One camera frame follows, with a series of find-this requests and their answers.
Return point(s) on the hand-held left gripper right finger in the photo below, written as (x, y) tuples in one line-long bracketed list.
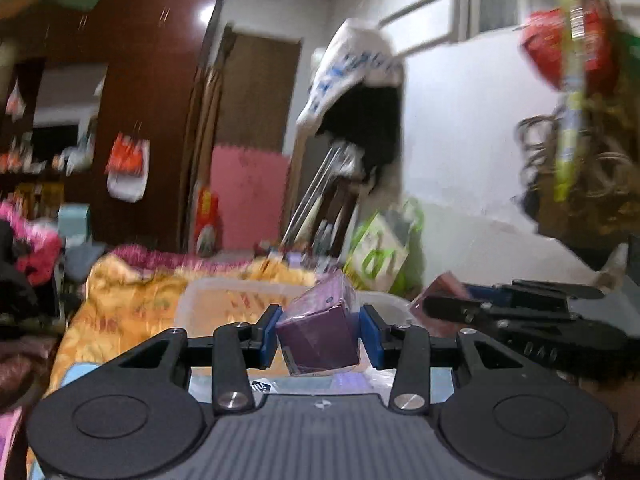
[(372, 336)]

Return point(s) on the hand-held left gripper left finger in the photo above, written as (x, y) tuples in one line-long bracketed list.
[(270, 334)]

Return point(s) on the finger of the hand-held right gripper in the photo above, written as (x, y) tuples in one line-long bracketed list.
[(545, 290), (452, 309)]

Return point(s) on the purple box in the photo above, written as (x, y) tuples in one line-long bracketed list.
[(315, 340)]

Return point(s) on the clear plastic basket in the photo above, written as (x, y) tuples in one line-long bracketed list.
[(225, 305)]

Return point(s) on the dark brown bag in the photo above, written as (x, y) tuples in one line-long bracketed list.
[(590, 220)]

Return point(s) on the green white bag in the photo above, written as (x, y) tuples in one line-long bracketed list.
[(375, 250)]

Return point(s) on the magenta blanket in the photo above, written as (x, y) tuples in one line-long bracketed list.
[(165, 257)]

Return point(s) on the red printed bag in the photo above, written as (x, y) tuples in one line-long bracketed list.
[(207, 215)]

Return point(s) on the pink foam mat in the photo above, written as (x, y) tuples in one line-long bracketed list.
[(250, 195)]

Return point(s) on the yellow floral blanket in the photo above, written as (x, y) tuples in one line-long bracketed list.
[(130, 305)]

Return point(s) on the folded metal rack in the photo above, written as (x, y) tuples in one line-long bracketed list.
[(315, 195)]

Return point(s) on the grey cloth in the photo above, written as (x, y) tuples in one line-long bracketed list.
[(85, 260)]

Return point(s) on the white orange plastic bag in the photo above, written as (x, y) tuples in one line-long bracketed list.
[(127, 180)]

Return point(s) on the teal box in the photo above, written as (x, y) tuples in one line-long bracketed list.
[(74, 222)]

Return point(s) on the brown door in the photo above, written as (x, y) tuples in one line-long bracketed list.
[(260, 95)]

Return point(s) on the red hanging bag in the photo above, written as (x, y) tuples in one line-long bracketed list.
[(545, 45)]

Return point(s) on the pink red cloth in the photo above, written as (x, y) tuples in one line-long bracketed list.
[(37, 255)]

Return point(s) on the black jacket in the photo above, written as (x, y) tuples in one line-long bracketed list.
[(15, 290)]

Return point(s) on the white cloth blue print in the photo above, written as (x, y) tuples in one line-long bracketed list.
[(345, 60)]

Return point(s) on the brown wooden wardrobe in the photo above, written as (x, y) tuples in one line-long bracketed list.
[(160, 85)]

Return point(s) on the window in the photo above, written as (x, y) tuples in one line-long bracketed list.
[(500, 5)]

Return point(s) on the small pink white bag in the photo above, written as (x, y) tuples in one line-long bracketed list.
[(15, 102)]

